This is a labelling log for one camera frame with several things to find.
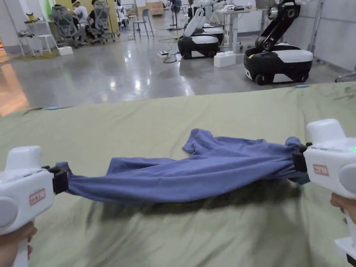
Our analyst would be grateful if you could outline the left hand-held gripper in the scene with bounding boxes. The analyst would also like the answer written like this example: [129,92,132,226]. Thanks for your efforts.
[0,145,69,267]

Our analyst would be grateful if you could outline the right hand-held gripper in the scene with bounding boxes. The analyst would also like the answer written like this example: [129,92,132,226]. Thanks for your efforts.
[292,119,356,267]

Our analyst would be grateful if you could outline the blue shirt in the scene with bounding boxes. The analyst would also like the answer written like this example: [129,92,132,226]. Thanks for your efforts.
[64,128,311,204]

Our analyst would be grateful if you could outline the person's right hand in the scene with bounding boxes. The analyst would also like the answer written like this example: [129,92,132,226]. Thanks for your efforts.
[330,192,356,226]

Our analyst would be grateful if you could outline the person's left hand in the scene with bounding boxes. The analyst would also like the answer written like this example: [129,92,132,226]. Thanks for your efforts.
[0,221,38,267]

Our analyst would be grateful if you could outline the black and white mobile robot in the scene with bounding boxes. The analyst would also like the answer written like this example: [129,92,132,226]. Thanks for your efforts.
[178,8,220,60]
[243,0,314,86]
[188,0,225,43]

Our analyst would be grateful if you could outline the white stool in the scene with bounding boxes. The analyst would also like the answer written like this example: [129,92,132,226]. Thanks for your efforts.
[37,34,53,55]

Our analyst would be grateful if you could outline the white side table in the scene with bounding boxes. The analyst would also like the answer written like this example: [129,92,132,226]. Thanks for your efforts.
[18,20,48,57]

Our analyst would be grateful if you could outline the grey office chair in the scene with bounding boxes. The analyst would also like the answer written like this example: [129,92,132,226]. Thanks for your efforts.
[91,4,116,45]
[51,5,80,48]

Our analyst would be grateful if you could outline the bed with pale green sheet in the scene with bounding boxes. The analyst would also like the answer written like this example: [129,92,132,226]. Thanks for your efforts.
[0,81,356,267]

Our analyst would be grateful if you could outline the white standing desk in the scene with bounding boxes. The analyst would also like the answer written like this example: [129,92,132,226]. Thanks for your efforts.
[219,5,269,51]

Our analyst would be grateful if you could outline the blue chair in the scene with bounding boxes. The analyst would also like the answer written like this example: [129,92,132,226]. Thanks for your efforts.
[132,9,154,40]

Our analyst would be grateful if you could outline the black standing fan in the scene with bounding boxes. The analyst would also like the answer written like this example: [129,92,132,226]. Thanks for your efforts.
[169,0,182,30]

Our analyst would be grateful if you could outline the wooden cabinet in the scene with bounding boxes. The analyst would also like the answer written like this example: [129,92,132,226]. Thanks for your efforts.
[145,1,164,18]

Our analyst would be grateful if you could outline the white power strip with cable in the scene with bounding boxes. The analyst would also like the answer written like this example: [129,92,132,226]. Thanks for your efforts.
[157,50,182,64]

